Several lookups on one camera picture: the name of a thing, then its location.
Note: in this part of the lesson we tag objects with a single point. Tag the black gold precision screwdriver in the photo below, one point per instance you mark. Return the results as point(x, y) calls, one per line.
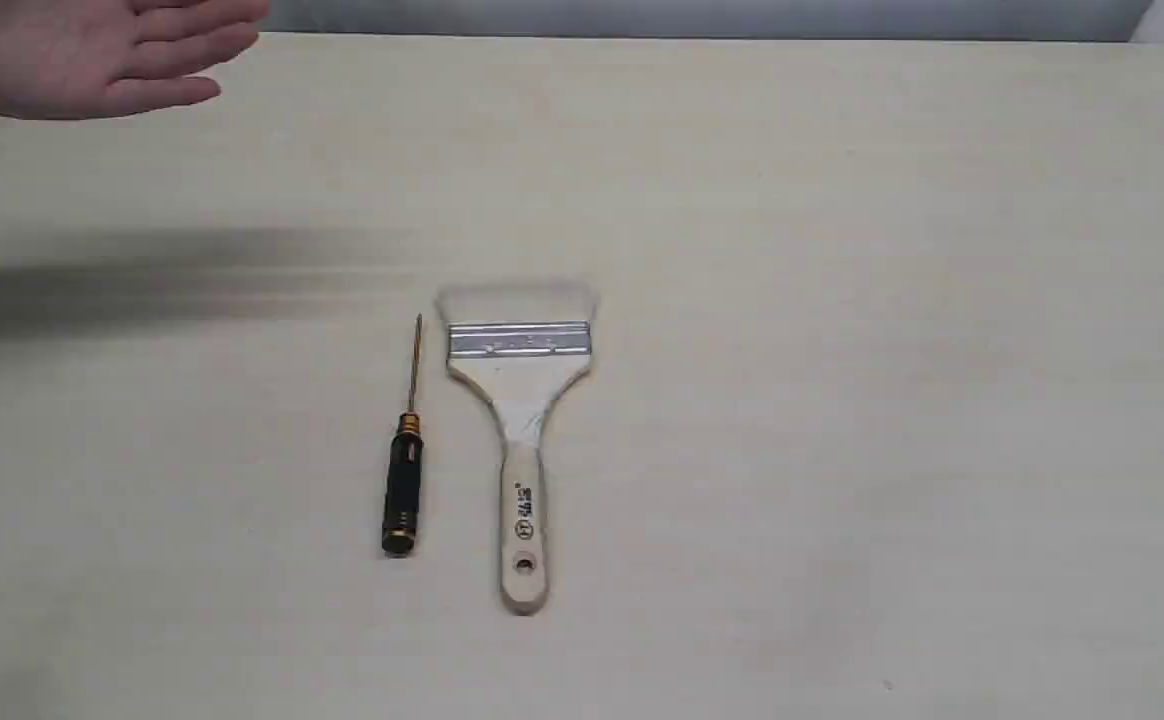
point(403, 488)

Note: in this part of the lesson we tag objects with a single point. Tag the open human hand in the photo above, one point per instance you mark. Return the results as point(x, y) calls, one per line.
point(81, 60)

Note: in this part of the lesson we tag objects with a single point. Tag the wide wooden paint brush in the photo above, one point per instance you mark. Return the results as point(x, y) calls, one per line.
point(519, 346)

